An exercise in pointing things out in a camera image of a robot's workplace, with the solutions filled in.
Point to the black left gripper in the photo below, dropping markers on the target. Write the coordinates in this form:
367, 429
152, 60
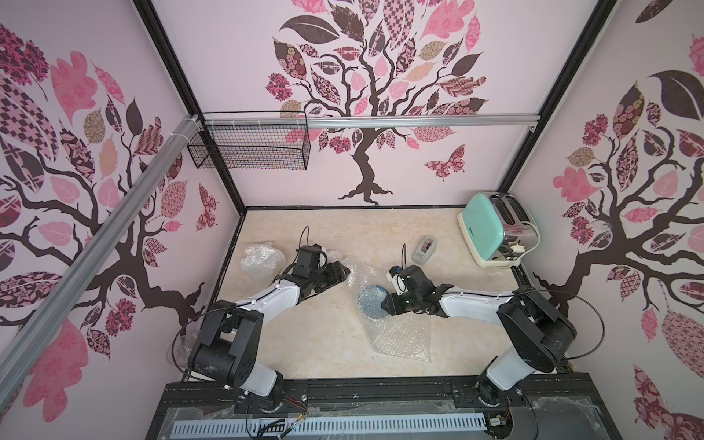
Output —
338, 274

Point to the aluminium frame bar back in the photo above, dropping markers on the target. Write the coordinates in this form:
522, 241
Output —
426, 121

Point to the white slotted cable duct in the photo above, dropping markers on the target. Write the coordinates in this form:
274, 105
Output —
324, 426

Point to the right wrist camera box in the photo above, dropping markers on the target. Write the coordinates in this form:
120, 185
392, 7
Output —
395, 278

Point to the grey tape dispenser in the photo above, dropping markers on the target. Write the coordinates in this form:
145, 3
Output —
424, 251

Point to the black wire wall basket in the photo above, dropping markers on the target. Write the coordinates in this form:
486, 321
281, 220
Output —
252, 140

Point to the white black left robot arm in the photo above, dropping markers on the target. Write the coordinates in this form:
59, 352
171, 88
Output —
227, 347

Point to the mint green toaster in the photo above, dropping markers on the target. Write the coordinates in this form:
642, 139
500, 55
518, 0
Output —
498, 230

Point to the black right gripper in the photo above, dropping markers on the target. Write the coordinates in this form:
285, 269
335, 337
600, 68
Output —
399, 300

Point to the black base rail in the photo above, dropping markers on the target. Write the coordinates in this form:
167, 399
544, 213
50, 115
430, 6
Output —
552, 406

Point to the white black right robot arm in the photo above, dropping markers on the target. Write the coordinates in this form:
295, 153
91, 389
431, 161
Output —
540, 335

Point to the aluminium frame bar left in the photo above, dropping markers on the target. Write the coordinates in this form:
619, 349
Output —
24, 350

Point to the blue white patterned bowl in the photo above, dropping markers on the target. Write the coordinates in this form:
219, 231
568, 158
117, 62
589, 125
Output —
370, 301

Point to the aluminium frame bar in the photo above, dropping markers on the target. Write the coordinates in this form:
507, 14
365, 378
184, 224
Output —
426, 121
24, 350

